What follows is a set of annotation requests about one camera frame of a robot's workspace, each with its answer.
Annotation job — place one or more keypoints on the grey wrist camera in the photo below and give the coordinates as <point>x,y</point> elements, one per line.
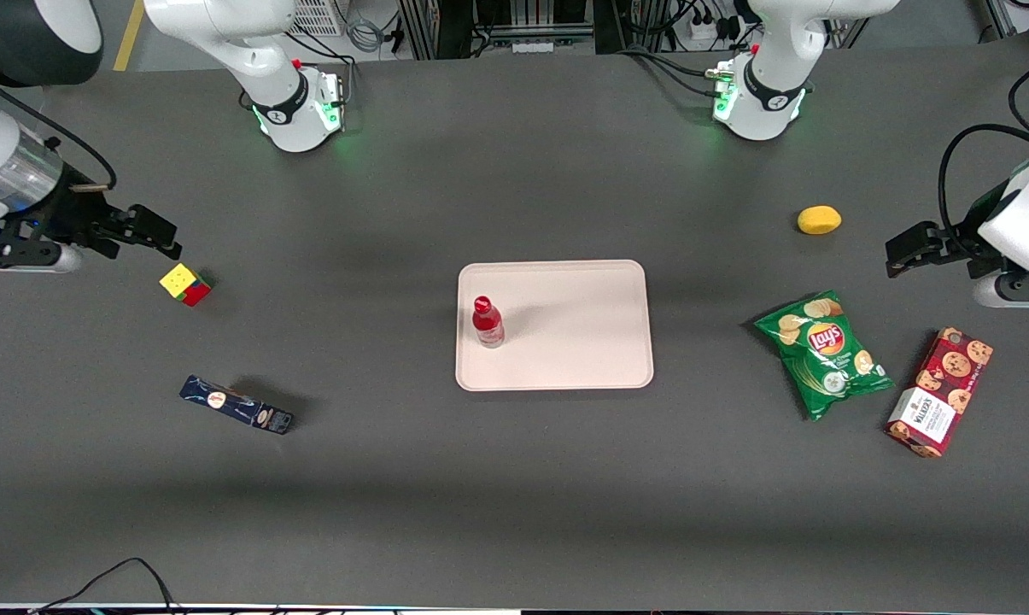
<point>27,256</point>
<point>1018,292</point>

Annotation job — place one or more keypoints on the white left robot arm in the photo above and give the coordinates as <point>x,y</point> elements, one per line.
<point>770,102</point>

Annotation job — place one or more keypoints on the white perforated box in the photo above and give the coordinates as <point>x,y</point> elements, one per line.
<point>318,15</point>

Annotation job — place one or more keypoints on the white power strip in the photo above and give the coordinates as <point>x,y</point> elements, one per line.
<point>704,30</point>

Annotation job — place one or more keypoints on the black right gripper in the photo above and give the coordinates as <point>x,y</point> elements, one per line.
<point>68,211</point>

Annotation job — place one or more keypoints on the green Lay's chip bag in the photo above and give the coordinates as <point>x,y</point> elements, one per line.
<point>826,354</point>

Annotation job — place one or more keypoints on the dark metal equipment rack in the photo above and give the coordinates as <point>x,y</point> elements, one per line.
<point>446,26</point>

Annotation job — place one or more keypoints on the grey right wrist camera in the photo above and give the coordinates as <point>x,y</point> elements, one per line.
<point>27,256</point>

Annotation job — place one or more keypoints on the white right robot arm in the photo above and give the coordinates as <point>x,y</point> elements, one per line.
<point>283,94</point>

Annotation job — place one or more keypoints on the multicoloured Rubik's cube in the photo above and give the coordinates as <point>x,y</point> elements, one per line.
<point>183,284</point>

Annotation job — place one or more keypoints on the red Walkers cookie box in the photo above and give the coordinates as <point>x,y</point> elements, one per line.
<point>941,393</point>

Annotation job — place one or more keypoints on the yellow lemon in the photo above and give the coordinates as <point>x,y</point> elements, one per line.
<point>819,220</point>

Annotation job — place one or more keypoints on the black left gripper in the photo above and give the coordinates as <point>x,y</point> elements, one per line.
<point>961,238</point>

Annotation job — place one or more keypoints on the long narrow snack box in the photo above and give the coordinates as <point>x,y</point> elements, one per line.
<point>236,405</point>

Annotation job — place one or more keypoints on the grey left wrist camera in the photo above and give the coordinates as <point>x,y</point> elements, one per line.
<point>1018,292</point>

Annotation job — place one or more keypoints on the white plastic tray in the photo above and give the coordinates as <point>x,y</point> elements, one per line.
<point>574,333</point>

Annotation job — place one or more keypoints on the red coke bottle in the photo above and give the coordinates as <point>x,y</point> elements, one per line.
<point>487,323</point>

